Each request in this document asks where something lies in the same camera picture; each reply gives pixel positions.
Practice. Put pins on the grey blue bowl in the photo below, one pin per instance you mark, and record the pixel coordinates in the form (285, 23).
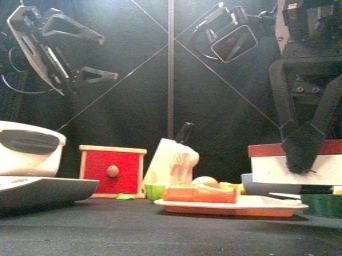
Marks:
(267, 186)

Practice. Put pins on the white knife holder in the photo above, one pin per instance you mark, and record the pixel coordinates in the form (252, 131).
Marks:
(171, 163)

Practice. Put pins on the orange salmon sushi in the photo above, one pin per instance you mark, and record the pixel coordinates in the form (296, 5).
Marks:
(215, 195)

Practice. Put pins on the orange toy sushi block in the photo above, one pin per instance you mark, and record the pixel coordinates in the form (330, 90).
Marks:
(179, 193)

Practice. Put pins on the white box red lid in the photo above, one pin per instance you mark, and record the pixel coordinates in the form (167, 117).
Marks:
(275, 166)

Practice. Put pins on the red wooden drawer box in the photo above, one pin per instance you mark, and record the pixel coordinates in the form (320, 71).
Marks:
(110, 166)

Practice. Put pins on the yellow toy food piece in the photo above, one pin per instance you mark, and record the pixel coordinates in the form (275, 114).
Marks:
(233, 187)

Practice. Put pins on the dark green basket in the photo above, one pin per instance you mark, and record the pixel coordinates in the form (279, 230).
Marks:
(322, 205)

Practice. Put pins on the round beige toy bun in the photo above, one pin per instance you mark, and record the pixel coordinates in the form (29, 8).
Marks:
(205, 181)

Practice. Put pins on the white orange rectangular plate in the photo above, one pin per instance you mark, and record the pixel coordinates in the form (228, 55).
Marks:
(257, 205)

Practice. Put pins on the small green toy piece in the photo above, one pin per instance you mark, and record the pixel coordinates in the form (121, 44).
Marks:
(125, 197)

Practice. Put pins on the light green toy cup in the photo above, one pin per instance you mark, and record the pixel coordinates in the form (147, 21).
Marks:
(153, 192)

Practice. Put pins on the grey white flat tray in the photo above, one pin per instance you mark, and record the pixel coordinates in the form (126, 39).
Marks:
(44, 193)

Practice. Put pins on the vertical metal frame pole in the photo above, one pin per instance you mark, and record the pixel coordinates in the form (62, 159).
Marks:
(171, 66)

